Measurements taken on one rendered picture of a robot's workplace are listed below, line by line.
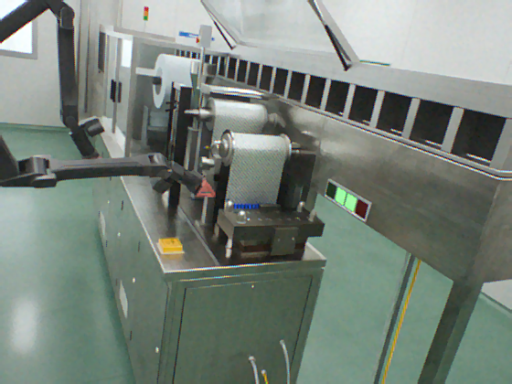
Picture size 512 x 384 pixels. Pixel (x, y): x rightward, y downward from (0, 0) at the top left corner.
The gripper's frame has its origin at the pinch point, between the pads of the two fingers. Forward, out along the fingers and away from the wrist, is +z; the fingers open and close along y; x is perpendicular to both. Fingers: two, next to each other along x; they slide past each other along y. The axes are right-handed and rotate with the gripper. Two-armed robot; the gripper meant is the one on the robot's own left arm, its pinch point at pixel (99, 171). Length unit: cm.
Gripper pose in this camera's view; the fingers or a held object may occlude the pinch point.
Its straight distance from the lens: 186.9
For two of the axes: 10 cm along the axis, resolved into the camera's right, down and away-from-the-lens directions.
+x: -8.1, 4.9, -3.2
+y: -5.2, -3.5, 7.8
